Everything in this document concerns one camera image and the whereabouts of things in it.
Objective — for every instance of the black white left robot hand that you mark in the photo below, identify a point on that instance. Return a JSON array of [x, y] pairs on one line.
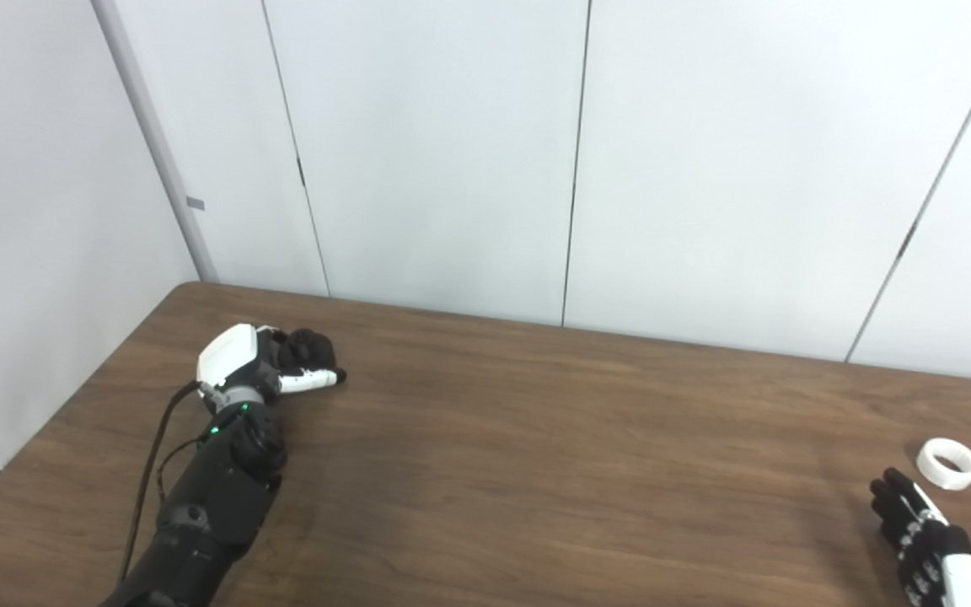
[[228, 354]]

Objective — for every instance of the round black part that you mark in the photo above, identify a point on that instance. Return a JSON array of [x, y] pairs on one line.
[[310, 346]]

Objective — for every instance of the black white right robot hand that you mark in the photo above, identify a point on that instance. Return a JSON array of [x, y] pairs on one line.
[[928, 561]]

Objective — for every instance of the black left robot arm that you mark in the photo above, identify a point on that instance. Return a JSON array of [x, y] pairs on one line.
[[216, 497]]

